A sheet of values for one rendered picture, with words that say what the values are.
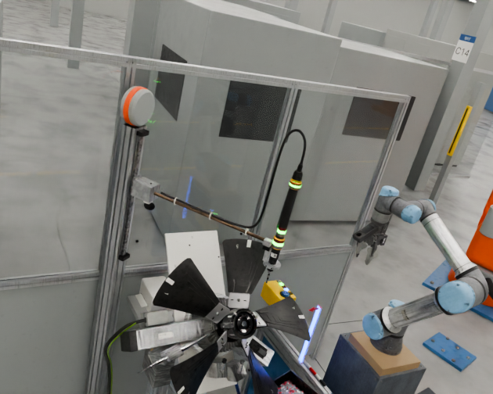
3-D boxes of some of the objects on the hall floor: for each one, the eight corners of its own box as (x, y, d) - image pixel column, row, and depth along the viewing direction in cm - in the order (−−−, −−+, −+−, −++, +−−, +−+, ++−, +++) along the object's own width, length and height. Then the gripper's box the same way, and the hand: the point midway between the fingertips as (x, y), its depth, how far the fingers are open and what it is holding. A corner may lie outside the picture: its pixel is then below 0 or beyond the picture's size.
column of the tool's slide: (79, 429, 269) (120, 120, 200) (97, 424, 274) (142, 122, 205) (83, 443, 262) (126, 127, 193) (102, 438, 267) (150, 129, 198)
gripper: (397, 226, 210) (380, 266, 218) (377, 213, 219) (362, 252, 227) (383, 227, 205) (367, 269, 213) (363, 213, 214) (349, 253, 223)
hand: (361, 258), depth 218 cm, fingers open, 6 cm apart
